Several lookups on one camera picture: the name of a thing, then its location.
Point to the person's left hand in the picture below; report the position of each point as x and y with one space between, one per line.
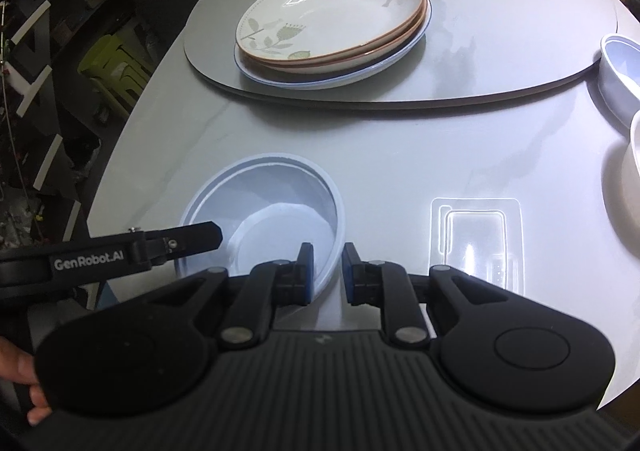
17 363

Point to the white slatted shelf unit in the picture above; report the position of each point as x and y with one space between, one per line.
31 23

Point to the leaf print ceramic plate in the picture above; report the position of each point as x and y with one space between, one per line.
325 6

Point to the grey table turntable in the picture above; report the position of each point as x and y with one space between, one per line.
500 41

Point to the white plastic bowl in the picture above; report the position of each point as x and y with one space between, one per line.
280 221
620 81

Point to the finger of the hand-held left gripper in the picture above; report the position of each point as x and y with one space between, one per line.
200 233

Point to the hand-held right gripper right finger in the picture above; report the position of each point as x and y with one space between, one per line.
348 276

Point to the stack of green stools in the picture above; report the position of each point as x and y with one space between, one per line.
115 61

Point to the clear plastic tray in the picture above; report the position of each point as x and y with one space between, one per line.
475 241

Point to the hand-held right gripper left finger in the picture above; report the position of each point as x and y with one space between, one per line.
307 276

